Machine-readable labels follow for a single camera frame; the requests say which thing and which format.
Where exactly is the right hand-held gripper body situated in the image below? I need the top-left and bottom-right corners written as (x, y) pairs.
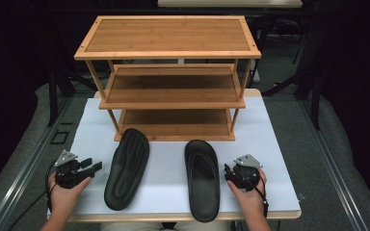
top-left (227, 153), bottom-right (264, 193)

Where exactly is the person's right hand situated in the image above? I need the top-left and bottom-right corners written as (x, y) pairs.
top-left (226, 167), bottom-right (269, 218)

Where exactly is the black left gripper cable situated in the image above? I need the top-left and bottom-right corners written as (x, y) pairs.
top-left (8, 158), bottom-right (59, 231)

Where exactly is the black metal stand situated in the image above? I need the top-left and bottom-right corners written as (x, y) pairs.
top-left (261, 18), bottom-right (323, 131)
top-left (42, 18), bottom-right (98, 128)

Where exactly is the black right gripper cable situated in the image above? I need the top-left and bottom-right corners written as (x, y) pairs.
top-left (244, 174), bottom-right (270, 219)

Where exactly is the person's left hand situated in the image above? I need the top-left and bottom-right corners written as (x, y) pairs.
top-left (47, 172), bottom-right (93, 217)

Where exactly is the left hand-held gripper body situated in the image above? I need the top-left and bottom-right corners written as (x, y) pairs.
top-left (53, 149), bottom-right (96, 190)

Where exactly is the white table mat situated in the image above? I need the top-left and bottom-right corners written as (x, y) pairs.
top-left (46, 95), bottom-right (302, 217)

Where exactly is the black floor socket frame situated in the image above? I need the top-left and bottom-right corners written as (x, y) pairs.
top-left (49, 130), bottom-right (71, 145)

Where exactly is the wooden three-tier shoe rack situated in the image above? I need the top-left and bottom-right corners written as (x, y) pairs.
top-left (73, 14), bottom-right (262, 142)

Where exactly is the black slipper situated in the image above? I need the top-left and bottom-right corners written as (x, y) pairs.
top-left (103, 127), bottom-right (150, 212)
top-left (183, 139), bottom-right (222, 223)

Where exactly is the metal floor rail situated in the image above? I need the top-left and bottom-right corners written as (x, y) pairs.
top-left (297, 95), bottom-right (370, 231)
top-left (0, 95), bottom-right (75, 231)

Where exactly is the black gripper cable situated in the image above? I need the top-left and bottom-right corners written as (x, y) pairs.
top-left (244, 174), bottom-right (270, 219)
top-left (8, 158), bottom-right (59, 231)

